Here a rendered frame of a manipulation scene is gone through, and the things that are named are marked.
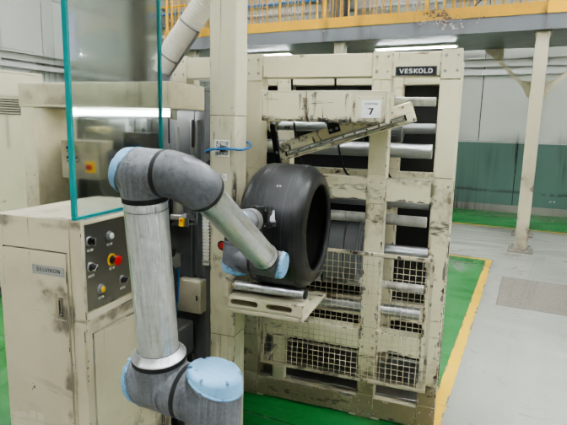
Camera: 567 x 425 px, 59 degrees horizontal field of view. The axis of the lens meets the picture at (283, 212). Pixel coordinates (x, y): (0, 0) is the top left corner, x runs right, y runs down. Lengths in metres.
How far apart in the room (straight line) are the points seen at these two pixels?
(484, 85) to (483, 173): 1.78
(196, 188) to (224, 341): 1.41
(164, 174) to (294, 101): 1.34
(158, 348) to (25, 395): 0.99
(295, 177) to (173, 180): 0.99
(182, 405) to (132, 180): 0.59
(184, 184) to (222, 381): 0.52
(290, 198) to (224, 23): 0.82
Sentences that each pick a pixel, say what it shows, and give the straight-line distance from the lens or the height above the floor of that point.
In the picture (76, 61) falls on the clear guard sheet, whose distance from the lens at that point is 1.91.
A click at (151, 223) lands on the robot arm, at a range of 1.27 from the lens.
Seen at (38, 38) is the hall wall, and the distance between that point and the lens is 12.99.
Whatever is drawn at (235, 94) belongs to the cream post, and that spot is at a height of 1.75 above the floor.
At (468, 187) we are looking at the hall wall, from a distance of 11.20.
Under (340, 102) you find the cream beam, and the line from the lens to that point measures 2.36.
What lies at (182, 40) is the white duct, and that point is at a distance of 2.75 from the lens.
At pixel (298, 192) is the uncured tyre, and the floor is 1.35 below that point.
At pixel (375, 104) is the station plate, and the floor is 1.72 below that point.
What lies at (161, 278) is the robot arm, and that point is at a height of 1.22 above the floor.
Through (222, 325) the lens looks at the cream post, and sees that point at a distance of 2.46.
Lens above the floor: 1.61
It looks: 10 degrees down
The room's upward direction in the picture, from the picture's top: 1 degrees clockwise
